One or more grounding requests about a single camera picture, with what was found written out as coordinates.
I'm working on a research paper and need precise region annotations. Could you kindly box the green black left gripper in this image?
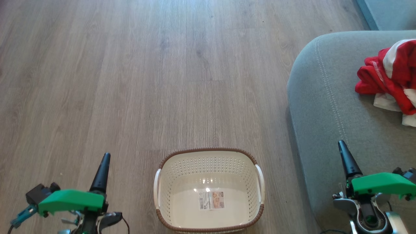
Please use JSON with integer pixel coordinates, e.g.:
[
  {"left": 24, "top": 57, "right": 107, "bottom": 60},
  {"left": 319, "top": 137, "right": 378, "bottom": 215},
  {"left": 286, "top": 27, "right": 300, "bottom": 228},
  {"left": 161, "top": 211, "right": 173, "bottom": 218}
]
[{"left": 38, "top": 152, "right": 111, "bottom": 218}]

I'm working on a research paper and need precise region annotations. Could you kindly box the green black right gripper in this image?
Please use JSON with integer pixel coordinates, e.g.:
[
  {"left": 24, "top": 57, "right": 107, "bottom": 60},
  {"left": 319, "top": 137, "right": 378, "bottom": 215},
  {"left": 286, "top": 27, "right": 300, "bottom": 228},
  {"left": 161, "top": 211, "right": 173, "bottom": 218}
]
[{"left": 338, "top": 140, "right": 416, "bottom": 201}]

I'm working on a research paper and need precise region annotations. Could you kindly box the red and white garment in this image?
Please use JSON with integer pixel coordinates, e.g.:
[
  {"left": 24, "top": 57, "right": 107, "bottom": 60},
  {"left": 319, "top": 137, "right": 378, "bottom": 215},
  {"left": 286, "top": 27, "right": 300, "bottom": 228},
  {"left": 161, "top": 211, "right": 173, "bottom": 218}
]
[{"left": 355, "top": 39, "right": 416, "bottom": 127}]

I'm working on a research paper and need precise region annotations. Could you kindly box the grey fabric sofa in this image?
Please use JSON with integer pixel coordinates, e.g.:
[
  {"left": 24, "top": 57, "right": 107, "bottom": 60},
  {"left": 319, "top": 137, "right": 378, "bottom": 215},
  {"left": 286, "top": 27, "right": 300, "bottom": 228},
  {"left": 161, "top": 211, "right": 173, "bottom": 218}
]
[{"left": 287, "top": 30, "right": 416, "bottom": 234}]

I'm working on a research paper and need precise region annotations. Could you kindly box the cream laundry basket brown rim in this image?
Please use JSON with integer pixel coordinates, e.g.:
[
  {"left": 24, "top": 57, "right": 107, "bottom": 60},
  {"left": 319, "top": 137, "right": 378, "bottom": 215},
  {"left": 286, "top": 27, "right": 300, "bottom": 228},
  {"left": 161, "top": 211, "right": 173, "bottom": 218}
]
[{"left": 153, "top": 148, "right": 265, "bottom": 233}]

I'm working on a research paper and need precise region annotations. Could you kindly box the white paper label sticker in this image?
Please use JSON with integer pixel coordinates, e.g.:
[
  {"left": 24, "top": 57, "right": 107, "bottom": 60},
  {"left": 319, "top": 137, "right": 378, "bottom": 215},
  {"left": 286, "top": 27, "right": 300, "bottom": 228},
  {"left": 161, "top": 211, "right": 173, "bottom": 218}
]
[{"left": 199, "top": 191, "right": 225, "bottom": 210}]

